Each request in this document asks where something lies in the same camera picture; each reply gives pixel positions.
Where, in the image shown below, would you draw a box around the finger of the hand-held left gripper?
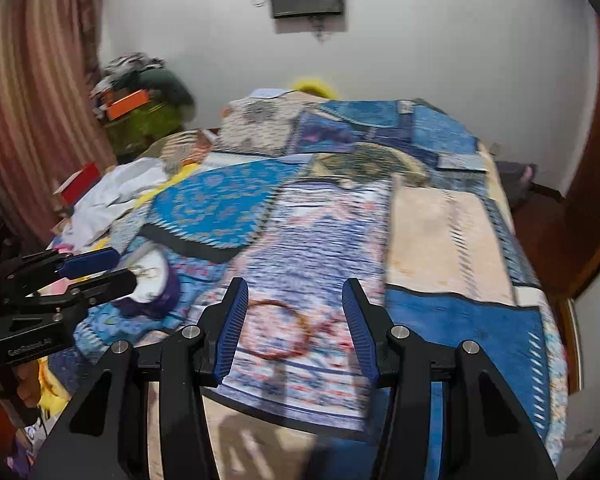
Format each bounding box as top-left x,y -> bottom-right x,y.
9,268 -> 139,312
2,247 -> 122,282

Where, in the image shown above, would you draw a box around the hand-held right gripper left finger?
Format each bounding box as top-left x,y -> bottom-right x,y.
30,277 -> 251,480

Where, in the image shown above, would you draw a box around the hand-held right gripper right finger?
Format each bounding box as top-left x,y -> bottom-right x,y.
341,277 -> 561,480

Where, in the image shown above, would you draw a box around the tangle of mixed jewelry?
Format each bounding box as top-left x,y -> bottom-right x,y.
312,312 -> 352,349

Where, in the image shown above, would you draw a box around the red bead bracelet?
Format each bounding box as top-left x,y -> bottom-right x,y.
240,299 -> 312,362

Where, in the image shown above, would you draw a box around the purple heart-shaped jewelry box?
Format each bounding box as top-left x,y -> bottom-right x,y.
115,250 -> 182,319

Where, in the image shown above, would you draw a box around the person's left hand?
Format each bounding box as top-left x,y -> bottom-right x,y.
12,360 -> 44,412

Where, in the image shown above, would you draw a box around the white crumpled cloth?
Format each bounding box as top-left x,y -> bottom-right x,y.
62,157 -> 169,251

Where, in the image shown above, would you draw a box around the red and white box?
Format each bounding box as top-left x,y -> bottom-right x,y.
52,162 -> 102,206

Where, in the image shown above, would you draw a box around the yellow cloth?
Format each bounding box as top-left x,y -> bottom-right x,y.
130,170 -> 201,211

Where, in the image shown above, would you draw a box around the patchwork printed blanket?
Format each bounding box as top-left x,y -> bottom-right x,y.
25,87 -> 568,480

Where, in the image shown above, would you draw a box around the green cloth-covered cabinet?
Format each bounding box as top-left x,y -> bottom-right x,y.
105,100 -> 191,155

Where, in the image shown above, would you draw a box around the orange box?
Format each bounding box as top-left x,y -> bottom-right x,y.
105,89 -> 150,121

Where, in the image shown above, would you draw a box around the striped pink curtain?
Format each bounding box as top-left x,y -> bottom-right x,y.
0,0 -> 118,241

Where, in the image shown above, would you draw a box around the pile of clothes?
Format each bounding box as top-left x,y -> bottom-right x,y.
90,52 -> 197,121

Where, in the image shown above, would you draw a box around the dark bag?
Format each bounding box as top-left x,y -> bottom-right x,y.
495,160 -> 539,206

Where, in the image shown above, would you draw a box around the yellow round object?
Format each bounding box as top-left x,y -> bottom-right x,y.
287,77 -> 339,99

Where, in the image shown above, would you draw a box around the wooden door frame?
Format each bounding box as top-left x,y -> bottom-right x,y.
510,10 -> 600,303

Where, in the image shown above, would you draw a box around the black cables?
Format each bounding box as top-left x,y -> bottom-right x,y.
307,14 -> 332,42

